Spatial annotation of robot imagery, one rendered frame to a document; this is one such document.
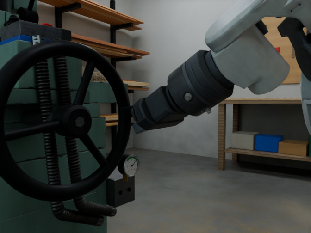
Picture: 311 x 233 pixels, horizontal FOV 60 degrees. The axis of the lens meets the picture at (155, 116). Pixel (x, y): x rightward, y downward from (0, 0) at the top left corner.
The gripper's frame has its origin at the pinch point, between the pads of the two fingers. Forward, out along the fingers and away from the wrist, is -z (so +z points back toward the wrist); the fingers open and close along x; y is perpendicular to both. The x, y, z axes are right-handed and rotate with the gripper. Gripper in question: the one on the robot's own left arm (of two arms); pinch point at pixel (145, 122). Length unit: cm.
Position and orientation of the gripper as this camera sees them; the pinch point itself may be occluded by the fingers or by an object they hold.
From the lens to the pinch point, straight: 53.2
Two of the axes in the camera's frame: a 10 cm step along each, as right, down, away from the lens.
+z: 6.5, -4.7, -6.0
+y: -4.0, -8.8, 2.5
